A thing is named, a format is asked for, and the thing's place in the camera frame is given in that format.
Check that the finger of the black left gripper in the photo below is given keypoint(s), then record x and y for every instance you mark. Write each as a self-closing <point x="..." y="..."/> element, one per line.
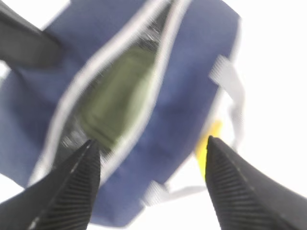
<point x="23" y="44"/>

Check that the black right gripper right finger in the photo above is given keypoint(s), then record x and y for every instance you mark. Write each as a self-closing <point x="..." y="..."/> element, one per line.
<point x="244" y="198"/>

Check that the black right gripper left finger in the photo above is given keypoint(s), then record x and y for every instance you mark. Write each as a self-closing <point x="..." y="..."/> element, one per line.
<point x="62" y="200"/>

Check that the yellow banana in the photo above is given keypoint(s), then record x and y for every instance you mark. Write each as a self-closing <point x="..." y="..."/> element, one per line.
<point x="201" y="147"/>

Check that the navy blue lunch bag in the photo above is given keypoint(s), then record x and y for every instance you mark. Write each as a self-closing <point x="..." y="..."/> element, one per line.
<point x="40" y="127"/>

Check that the green lid glass container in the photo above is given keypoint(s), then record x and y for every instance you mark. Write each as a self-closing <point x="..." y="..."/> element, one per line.
<point x="111" y="108"/>

